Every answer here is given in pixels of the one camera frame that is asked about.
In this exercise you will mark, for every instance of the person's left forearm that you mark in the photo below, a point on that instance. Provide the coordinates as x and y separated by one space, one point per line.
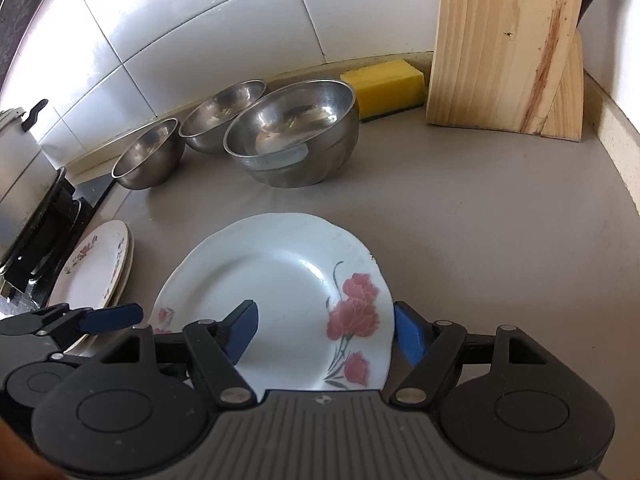
15 455

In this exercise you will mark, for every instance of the small wooden cutting board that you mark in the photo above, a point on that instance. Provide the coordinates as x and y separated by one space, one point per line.
567 105

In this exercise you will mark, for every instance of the dark speckled panel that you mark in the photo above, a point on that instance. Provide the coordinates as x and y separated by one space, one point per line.
20 20

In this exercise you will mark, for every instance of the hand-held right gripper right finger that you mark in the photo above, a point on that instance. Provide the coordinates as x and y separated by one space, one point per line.
410 332

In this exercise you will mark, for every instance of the grey counter mat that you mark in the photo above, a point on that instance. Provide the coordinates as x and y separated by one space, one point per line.
475 210

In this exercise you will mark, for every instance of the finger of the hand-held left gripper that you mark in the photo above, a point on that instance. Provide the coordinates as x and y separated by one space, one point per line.
115 317

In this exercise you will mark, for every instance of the black glass gas stove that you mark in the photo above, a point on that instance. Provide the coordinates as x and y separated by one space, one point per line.
97 195

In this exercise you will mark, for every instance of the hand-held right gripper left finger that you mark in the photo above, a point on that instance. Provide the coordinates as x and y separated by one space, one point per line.
242 327

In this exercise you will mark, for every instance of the small steel bowl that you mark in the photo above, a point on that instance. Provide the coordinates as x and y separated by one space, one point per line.
150 157

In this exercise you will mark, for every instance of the medium steel bowl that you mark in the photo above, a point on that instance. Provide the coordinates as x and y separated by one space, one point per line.
215 115

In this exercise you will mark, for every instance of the large steel bowl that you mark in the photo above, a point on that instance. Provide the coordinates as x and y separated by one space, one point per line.
295 130

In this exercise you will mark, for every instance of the silver cooking pot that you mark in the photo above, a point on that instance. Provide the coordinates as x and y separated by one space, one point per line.
20 195

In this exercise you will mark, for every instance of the large wooden cutting board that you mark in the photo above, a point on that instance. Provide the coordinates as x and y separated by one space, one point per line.
490 45

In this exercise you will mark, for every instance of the cream floral plate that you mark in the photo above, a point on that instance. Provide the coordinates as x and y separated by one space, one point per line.
87 270

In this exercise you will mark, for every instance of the white plate with red flowers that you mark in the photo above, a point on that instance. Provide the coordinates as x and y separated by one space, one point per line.
280 280

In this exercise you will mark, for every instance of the yellow sponge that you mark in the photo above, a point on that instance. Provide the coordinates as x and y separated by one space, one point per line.
385 85

